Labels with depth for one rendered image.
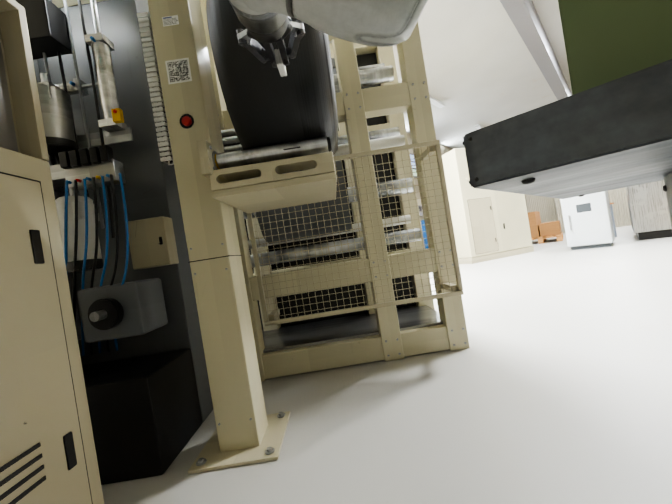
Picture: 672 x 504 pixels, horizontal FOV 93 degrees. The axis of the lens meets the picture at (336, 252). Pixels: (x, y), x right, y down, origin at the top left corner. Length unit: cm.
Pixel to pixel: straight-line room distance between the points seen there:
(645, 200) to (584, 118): 655
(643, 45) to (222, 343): 106
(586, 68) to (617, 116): 8
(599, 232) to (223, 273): 576
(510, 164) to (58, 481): 97
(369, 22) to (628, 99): 32
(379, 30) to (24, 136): 85
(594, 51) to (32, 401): 97
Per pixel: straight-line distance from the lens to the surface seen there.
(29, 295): 91
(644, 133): 24
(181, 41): 129
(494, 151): 25
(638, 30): 32
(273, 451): 114
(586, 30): 32
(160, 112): 123
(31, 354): 90
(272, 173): 94
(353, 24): 49
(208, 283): 108
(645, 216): 679
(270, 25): 62
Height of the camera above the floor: 58
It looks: level
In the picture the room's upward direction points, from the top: 9 degrees counter-clockwise
